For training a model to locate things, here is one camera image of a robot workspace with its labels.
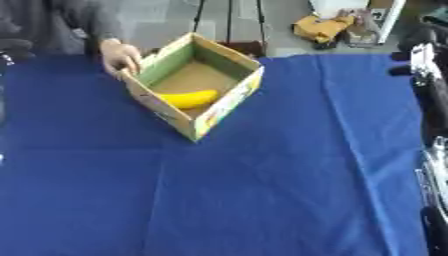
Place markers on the person's hand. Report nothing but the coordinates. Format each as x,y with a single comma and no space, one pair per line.
119,55

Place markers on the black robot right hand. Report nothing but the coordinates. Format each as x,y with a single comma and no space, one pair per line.
430,96

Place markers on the tan cardboard box green inside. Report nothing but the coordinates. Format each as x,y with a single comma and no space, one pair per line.
175,116

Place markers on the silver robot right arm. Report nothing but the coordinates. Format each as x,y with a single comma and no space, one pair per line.
436,186

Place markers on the person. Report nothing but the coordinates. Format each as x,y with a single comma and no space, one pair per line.
52,23

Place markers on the yellow toy banana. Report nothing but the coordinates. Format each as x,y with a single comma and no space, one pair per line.
189,98

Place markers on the black tripod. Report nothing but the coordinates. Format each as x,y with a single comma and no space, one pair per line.
228,20

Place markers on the dark red bag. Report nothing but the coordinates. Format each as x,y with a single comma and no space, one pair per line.
248,47

